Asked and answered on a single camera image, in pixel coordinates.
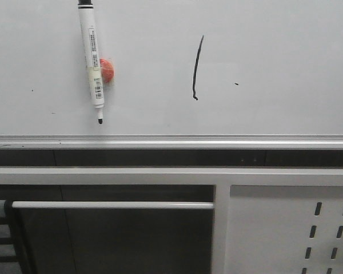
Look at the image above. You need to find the red round magnet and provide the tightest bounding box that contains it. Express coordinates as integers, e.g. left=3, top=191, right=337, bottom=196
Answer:
left=100, top=58, right=114, bottom=84

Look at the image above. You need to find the white whiteboard marker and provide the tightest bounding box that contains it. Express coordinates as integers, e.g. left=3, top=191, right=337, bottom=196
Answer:
left=78, top=1, right=105, bottom=124

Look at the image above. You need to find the white perforated pegboard panel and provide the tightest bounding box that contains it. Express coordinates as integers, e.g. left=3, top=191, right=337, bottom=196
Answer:
left=225, top=186, right=343, bottom=273

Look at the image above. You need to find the white horizontal metal rod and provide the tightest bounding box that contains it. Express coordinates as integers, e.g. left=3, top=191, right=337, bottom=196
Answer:
left=12, top=201, right=214, bottom=209

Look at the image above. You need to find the whiteboard with aluminium frame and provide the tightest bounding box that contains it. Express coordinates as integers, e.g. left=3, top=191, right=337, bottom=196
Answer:
left=0, top=1, right=343, bottom=150

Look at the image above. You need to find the white metal stand frame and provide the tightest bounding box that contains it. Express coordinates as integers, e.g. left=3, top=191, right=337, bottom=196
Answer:
left=0, top=167, right=343, bottom=273

